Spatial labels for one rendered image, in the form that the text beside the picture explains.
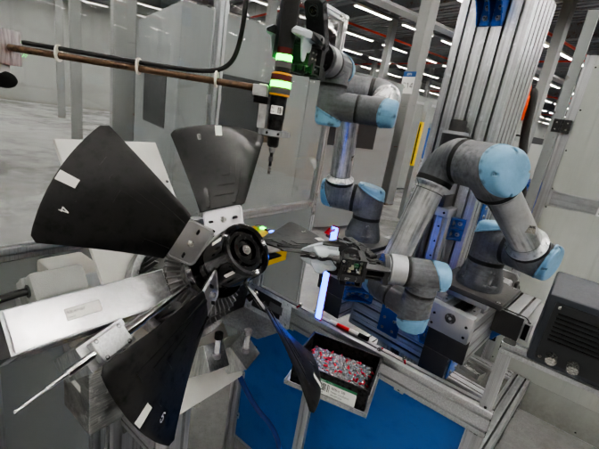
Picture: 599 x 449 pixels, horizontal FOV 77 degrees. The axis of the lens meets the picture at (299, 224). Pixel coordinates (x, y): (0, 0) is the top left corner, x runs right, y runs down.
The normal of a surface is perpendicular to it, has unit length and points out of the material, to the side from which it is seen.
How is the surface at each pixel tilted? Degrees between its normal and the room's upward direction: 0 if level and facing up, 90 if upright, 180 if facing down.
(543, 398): 90
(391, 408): 90
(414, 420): 90
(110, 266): 50
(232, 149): 46
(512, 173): 86
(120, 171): 75
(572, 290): 15
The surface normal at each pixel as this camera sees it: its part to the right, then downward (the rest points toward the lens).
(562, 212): -0.60, 0.14
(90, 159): 0.55, 0.04
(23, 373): 0.78, 0.30
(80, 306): 0.70, -0.39
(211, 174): 0.04, -0.36
